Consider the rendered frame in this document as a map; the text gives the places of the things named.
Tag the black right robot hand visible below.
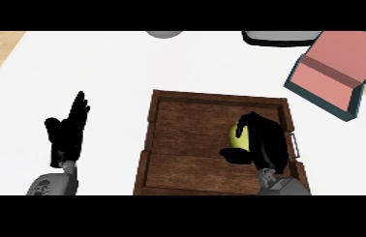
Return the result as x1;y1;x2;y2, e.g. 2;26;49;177
219;110;291;175

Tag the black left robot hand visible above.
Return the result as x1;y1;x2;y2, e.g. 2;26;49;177
43;91;92;169

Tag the yellow lemon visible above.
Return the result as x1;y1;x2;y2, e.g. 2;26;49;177
229;123;253;152

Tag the brown wooden tray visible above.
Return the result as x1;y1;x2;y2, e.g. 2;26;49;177
132;89;313;196

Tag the pink cardboard box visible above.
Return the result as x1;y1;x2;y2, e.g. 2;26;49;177
284;31;366;123

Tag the pale wooden board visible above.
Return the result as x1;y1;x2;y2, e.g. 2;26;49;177
0;31;27;68

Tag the black and grey appliance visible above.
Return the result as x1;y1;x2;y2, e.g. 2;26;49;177
241;30;324;48

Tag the grey round object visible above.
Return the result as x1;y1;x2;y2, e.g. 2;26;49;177
145;30;187;40

